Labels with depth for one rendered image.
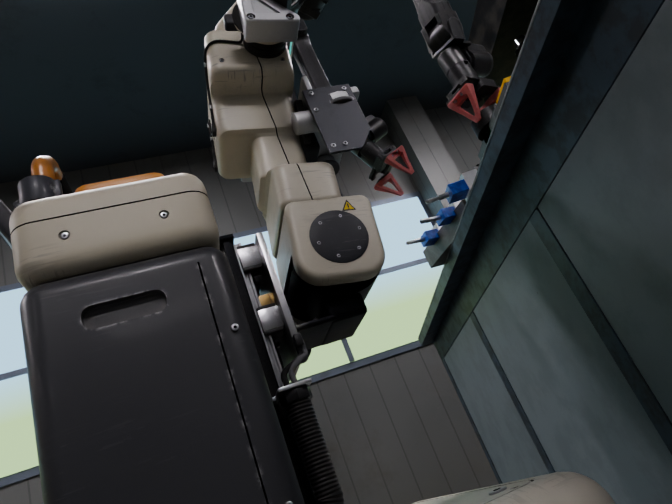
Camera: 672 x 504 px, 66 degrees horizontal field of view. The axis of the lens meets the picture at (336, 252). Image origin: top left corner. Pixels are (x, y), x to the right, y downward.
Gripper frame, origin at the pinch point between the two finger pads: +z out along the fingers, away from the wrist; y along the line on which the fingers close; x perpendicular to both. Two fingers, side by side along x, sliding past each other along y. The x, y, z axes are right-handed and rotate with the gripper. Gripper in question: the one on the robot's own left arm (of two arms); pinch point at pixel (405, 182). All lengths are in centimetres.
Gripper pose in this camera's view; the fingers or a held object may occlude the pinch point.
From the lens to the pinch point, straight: 142.5
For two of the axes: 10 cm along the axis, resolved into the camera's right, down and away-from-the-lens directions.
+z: 7.3, 6.5, -2.1
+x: -6.6, 5.9, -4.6
